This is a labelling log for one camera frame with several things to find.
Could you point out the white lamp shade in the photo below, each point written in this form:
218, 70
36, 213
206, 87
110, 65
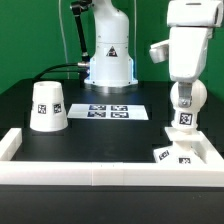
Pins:
48, 113

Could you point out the white marker tag sheet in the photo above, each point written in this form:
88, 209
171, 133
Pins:
109, 112

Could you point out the white U-shaped border wall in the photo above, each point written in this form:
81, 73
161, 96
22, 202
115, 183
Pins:
209, 174

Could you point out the white lamp bulb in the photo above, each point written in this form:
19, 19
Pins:
185, 119

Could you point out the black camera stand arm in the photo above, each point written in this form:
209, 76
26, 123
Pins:
78, 7

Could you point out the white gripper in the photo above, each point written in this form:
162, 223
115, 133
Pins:
187, 58

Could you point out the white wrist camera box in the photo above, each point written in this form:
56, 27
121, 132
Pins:
159, 52

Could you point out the white lamp base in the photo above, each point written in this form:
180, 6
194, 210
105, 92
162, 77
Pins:
181, 150

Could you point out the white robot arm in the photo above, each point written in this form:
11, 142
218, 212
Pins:
191, 25

